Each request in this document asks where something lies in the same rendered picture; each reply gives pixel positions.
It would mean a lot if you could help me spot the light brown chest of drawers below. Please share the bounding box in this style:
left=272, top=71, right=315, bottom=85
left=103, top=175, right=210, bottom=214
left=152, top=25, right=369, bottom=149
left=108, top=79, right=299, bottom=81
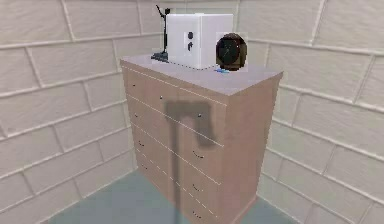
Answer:
left=119, top=53, right=284, bottom=224

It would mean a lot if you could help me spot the white box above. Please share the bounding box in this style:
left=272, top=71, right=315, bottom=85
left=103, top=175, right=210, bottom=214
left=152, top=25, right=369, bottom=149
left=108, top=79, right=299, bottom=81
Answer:
left=165, top=12, right=234, bottom=70

